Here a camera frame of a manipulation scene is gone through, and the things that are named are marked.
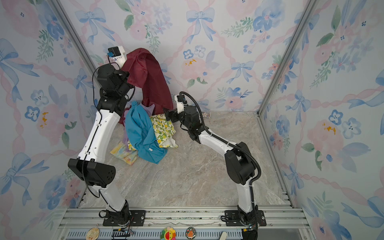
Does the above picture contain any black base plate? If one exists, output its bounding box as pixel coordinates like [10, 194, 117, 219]
[221, 210, 267, 228]
[99, 210, 146, 227]

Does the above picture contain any aluminium corner post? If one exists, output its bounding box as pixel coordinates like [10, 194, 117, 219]
[47, 0, 118, 112]
[257, 0, 318, 118]

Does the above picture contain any pastel yellow tie-dye cloth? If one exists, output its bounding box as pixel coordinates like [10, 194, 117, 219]
[110, 142, 139, 165]

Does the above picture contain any black corrugated cable hose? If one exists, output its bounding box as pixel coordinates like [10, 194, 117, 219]
[179, 91, 262, 235]

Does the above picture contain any left aluminium corner post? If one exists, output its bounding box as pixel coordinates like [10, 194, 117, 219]
[47, 0, 118, 112]

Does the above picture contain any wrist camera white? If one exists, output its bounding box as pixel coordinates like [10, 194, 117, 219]
[174, 94, 188, 114]
[108, 46, 127, 68]

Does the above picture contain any small picture card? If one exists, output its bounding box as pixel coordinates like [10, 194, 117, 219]
[202, 112, 211, 119]

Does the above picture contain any red round sticker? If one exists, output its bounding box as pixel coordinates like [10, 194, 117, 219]
[185, 227, 197, 240]

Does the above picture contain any maroon cloth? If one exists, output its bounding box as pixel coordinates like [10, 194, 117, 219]
[122, 48, 174, 115]

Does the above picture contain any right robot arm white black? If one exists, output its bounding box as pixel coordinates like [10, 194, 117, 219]
[164, 105, 266, 230]

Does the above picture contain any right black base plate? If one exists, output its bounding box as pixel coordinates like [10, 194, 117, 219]
[221, 210, 267, 228]

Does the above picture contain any right aluminium corner post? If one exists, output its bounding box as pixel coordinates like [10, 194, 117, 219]
[257, 0, 318, 118]

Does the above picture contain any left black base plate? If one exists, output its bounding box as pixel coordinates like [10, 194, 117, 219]
[99, 210, 146, 227]

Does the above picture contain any lemon print cloth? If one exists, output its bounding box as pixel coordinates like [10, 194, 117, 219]
[127, 114, 178, 150]

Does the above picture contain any beige oval sticker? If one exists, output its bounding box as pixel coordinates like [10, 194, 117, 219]
[86, 228, 100, 240]

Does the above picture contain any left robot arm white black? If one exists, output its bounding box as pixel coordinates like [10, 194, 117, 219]
[68, 63, 135, 226]

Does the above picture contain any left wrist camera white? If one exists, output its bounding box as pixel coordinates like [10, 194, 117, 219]
[108, 46, 127, 68]

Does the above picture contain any colourful round sticker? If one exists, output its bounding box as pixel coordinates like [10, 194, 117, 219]
[160, 227, 177, 240]

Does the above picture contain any aluminium rail frame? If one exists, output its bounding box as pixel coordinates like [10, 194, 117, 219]
[53, 205, 315, 240]

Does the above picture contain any white small object front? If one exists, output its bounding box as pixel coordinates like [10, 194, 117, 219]
[219, 232, 228, 240]

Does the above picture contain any lavender cloth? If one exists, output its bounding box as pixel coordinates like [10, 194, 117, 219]
[119, 103, 155, 145]

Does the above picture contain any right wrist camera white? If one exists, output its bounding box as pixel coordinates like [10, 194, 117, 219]
[174, 94, 188, 114]

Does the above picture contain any teal cloth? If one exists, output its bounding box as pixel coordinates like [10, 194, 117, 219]
[125, 102, 167, 164]

